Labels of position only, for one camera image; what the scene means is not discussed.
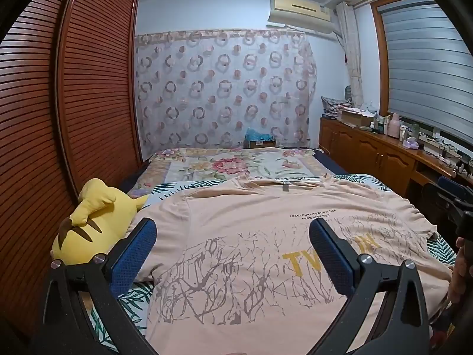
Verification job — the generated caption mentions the pale window curtain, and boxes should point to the pale window curtain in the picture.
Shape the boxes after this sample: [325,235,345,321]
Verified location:
[336,2,365,108]

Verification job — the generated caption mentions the patterned pillow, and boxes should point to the patterned pillow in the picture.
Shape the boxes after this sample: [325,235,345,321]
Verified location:
[321,96,355,117]

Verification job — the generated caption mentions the cream air conditioner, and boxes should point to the cream air conditioner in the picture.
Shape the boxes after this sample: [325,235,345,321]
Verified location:
[267,0,342,39]

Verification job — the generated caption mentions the wooden cabinet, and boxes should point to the wooden cabinet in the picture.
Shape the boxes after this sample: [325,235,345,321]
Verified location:
[318,116,473,208]

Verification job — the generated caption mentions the floral blanket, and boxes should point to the floral blanket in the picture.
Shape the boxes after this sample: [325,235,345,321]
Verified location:
[127,147,338,197]

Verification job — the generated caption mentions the wooden louvered wardrobe doors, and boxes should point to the wooden louvered wardrobe doors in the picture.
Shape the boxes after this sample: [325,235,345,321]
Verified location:
[0,0,143,341]

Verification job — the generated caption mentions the person's right hand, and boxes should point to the person's right hand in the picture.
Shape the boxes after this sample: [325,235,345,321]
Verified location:
[448,237,473,306]

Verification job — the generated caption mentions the flat cardboard box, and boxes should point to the flat cardboard box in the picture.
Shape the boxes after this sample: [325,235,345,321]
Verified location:
[340,109,374,126]

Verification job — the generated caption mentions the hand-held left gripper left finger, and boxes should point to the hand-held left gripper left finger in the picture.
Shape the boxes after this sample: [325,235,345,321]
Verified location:
[37,217,158,355]

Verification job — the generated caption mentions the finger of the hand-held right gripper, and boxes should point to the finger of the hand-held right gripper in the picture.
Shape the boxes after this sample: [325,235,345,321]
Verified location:
[437,175,462,202]

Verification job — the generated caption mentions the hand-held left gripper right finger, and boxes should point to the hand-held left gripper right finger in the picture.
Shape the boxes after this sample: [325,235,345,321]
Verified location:
[308,217,431,355]

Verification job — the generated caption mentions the beige printed t-shirt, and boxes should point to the beige printed t-shirt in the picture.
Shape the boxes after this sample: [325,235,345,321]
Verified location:
[134,175,453,355]

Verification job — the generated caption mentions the pink thermos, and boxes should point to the pink thermos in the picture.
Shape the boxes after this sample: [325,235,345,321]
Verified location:
[388,113,401,139]

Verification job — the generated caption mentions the wooden window frame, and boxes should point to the wooden window frame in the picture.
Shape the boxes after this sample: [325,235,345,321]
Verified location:
[370,0,473,134]

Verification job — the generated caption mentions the circle print curtain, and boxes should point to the circle print curtain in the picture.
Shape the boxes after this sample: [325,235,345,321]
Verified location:
[134,29,320,152]

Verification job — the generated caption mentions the grey window blind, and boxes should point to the grey window blind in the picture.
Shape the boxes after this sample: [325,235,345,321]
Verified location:
[379,0,473,137]

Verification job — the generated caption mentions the yellow plush toy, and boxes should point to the yellow plush toy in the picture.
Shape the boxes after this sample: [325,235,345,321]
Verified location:
[51,178,150,267]

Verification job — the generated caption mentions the white power strip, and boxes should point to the white power strip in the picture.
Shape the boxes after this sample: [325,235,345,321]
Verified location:
[425,141,462,160]

